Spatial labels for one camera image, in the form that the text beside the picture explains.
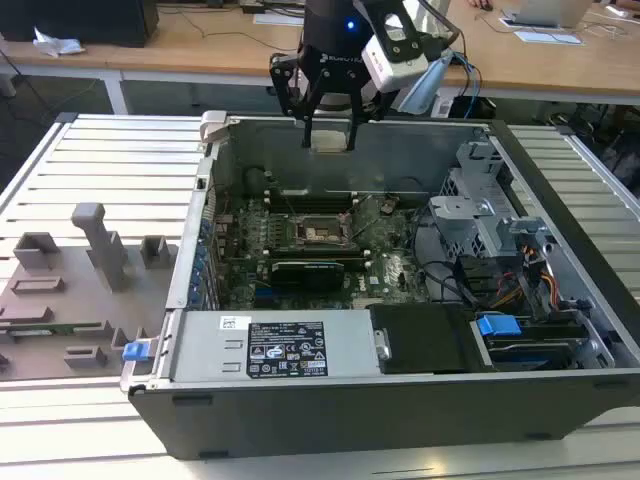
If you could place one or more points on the black camera bracket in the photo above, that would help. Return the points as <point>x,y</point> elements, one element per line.
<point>407,50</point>

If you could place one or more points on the grey parts rack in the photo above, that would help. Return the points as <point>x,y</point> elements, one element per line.
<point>75,300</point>

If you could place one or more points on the black PC case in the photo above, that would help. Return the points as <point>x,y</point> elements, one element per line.
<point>350,420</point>

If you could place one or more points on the black equipment box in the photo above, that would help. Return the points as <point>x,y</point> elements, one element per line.
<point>75,20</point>

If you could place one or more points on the CPU socket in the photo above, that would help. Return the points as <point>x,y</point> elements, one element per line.
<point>317,232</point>

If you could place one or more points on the crumpled white paper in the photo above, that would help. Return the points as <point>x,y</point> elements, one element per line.
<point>57,46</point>

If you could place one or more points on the hard disk in blue carrier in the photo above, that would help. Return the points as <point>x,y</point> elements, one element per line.
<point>497,330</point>

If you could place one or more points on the pale blue teach pendant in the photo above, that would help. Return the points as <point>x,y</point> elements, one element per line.
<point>425,100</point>

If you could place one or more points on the silver power supply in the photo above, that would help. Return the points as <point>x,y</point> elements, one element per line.
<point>200,345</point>

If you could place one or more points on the blue case latch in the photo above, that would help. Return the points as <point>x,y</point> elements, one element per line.
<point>135,351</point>

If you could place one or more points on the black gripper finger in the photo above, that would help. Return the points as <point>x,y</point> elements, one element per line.
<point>285,85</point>
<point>354,105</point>

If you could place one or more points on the silver CPU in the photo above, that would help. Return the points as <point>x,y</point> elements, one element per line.
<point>330,142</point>

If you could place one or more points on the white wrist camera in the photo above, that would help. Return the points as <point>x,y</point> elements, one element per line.
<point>395,70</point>

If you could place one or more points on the green motherboard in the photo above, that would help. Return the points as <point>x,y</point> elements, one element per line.
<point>390,270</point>

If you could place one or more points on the silver laptop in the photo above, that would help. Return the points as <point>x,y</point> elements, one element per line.
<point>545,10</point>

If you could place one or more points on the black plastic shroud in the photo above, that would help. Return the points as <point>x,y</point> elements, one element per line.
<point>425,340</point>

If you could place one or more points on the black graphics card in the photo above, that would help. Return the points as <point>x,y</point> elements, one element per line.
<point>305,280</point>

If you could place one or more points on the silver drive cage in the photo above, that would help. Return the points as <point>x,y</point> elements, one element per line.
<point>465,220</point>

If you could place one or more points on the wooden desk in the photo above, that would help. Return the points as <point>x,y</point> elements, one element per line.
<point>200,55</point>

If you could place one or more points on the black RAM slot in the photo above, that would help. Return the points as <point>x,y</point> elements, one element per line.
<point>285,248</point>
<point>310,195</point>
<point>310,205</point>
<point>310,210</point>
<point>310,200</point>

